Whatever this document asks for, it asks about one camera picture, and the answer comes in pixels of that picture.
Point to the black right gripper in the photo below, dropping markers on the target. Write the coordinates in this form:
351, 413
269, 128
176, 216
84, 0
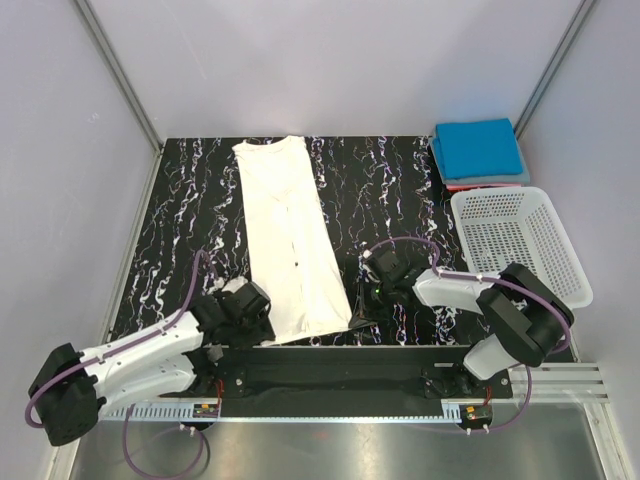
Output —
366, 315

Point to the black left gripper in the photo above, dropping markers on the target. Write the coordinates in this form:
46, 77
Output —
261, 332

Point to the white t-shirt with print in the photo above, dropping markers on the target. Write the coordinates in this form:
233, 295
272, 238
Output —
290, 252

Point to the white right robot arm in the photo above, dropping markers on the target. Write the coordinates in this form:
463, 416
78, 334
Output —
527, 320

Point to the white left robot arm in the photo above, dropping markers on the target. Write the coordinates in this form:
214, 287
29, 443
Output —
75, 389

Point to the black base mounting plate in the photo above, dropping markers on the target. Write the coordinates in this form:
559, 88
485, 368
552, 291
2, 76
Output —
349, 377

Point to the folded pink t-shirt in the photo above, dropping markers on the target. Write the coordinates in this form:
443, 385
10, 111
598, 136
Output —
466, 187

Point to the white plastic laundry basket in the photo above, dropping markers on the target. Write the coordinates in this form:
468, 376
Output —
499, 226

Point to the folded blue t-shirt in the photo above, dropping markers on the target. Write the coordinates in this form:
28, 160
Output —
477, 149

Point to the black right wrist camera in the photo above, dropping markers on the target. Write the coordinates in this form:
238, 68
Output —
383, 266

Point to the white slotted cable duct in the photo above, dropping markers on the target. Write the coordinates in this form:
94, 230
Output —
234, 411

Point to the aluminium frame rail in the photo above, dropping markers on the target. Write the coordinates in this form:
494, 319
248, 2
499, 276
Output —
560, 383

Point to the left aluminium corner post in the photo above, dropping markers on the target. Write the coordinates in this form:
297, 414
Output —
98, 35

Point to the aluminium corner post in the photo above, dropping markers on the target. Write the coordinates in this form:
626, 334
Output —
98, 35
567, 41

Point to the right aluminium corner post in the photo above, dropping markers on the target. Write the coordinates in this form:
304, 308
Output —
567, 41

